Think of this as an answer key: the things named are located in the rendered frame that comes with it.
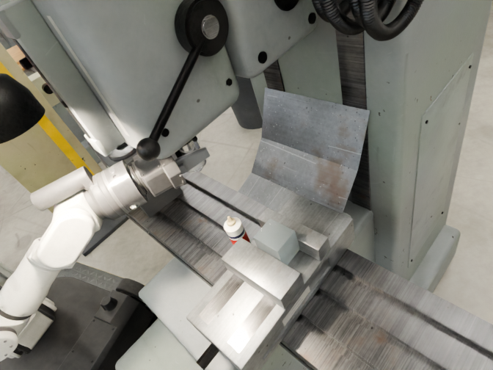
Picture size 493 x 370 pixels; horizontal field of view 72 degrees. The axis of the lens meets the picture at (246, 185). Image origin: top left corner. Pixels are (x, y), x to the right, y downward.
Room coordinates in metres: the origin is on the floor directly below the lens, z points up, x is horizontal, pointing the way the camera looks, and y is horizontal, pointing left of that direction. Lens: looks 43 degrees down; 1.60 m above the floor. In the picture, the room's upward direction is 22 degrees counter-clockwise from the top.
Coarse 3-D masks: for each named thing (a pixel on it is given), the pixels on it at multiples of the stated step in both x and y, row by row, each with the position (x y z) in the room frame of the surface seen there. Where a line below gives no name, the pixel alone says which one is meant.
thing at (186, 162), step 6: (198, 150) 0.51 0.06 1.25; (204, 150) 0.51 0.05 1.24; (180, 156) 0.50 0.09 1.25; (186, 156) 0.50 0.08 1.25; (192, 156) 0.50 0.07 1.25; (198, 156) 0.50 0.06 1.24; (204, 156) 0.50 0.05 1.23; (180, 162) 0.50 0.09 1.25; (186, 162) 0.50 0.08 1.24; (192, 162) 0.50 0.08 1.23; (198, 162) 0.50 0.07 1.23; (180, 168) 0.49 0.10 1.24; (186, 168) 0.50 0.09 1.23
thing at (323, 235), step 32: (288, 224) 0.42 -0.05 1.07; (320, 224) 0.42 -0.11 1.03; (352, 224) 0.40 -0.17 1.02; (320, 256) 0.34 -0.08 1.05; (224, 288) 0.36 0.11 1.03; (192, 320) 0.33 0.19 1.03; (224, 320) 0.30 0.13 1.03; (256, 320) 0.28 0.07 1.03; (288, 320) 0.28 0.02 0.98; (224, 352) 0.25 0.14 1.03; (256, 352) 0.23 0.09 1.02
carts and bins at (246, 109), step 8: (240, 80) 2.27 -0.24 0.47; (248, 80) 2.25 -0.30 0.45; (240, 88) 2.28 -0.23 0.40; (248, 88) 2.26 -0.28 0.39; (240, 96) 2.30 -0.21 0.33; (248, 96) 2.27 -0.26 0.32; (240, 104) 2.32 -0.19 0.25; (248, 104) 2.28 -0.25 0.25; (256, 104) 2.27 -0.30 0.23; (240, 112) 2.34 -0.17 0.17; (248, 112) 2.30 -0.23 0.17; (256, 112) 2.28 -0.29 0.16; (240, 120) 2.39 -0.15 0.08; (248, 120) 2.32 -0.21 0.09; (256, 120) 2.29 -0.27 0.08; (248, 128) 2.34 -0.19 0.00; (256, 128) 2.30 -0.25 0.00
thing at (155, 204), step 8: (88, 144) 0.90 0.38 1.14; (96, 152) 0.83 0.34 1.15; (112, 152) 0.78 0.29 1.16; (120, 152) 0.76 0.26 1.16; (128, 152) 0.75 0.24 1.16; (104, 160) 0.78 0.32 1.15; (112, 160) 0.76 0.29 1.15; (120, 160) 0.74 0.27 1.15; (128, 160) 0.73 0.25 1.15; (168, 192) 0.74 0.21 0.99; (176, 192) 0.75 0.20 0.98; (152, 200) 0.72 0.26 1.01; (160, 200) 0.73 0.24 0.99; (168, 200) 0.74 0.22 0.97; (144, 208) 0.71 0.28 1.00; (152, 208) 0.72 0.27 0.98; (160, 208) 0.72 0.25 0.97; (152, 216) 0.71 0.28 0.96
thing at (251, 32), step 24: (240, 0) 0.49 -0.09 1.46; (264, 0) 0.51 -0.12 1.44; (288, 0) 0.53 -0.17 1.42; (240, 24) 0.49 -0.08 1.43; (264, 24) 0.51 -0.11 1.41; (288, 24) 0.53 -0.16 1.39; (312, 24) 0.56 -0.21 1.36; (240, 48) 0.49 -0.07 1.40; (264, 48) 0.50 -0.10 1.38; (288, 48) 0.53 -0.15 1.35; (240, 72) 0.50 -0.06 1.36
